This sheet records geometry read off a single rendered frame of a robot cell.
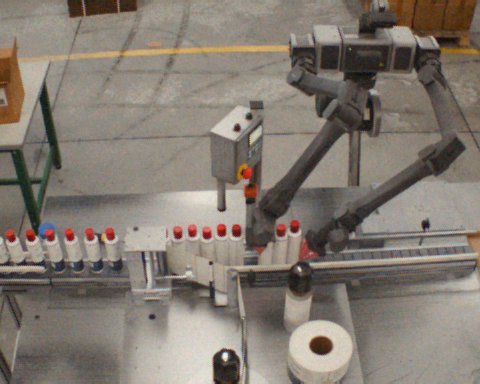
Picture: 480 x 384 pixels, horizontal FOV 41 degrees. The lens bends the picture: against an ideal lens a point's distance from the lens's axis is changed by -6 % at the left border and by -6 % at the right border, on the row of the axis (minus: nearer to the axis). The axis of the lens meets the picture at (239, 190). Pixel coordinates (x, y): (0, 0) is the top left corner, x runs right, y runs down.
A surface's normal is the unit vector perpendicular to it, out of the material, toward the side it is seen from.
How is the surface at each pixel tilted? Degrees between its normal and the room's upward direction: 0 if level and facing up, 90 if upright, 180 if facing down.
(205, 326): 0
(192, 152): 0
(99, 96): 0
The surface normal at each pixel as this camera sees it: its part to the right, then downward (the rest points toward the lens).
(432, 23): 0.08, 0.71
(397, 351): 0.00, -0.73
